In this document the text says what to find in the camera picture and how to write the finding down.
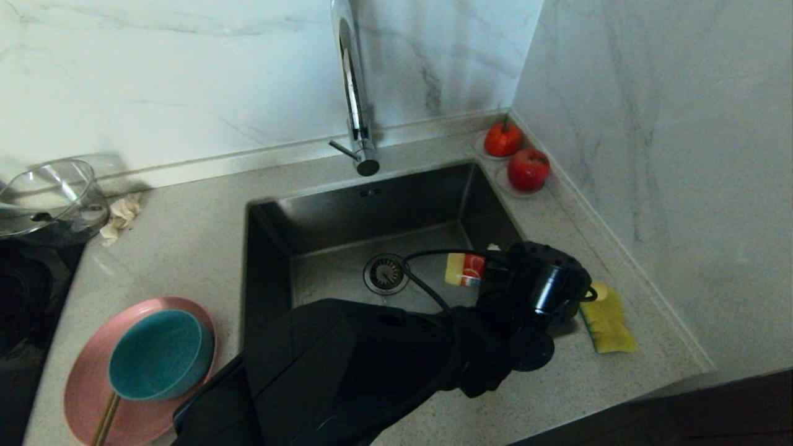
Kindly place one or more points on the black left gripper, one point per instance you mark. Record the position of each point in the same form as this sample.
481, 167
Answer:
533, 291

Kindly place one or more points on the yellow sponge green backing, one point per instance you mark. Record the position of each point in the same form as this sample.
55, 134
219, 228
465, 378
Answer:
610, 328

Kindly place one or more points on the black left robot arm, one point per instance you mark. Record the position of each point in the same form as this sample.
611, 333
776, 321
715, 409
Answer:
347, 371

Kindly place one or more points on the stainless steel sink basin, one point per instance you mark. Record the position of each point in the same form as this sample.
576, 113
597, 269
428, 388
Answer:
322, 229

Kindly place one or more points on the small white dish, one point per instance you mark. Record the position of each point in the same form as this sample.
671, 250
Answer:
477, 146
502, 184

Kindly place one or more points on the red apple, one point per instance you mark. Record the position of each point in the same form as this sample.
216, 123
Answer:
528, 170

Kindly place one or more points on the round metal drain strainer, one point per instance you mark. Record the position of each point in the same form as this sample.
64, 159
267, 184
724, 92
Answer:
384, 275

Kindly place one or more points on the red tomato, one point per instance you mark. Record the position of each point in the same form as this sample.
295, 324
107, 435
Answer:
502, 140

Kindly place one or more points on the chrome kitchen faucet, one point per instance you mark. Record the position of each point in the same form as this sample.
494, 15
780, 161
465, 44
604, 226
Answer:
358, 118

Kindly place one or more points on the teal bowl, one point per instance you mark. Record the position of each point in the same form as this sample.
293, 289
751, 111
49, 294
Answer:
155, 356

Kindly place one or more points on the crumpled beige tissue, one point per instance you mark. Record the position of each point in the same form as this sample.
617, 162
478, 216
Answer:
122, 214

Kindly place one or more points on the pink plate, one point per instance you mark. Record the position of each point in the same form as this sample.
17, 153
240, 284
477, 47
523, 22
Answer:
83, 384

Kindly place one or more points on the clear glass jug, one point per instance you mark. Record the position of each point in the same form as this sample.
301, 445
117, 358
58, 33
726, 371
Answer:
56, 195

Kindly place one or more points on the black stove cooktop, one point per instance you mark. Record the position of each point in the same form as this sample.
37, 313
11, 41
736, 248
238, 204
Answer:
28, 310

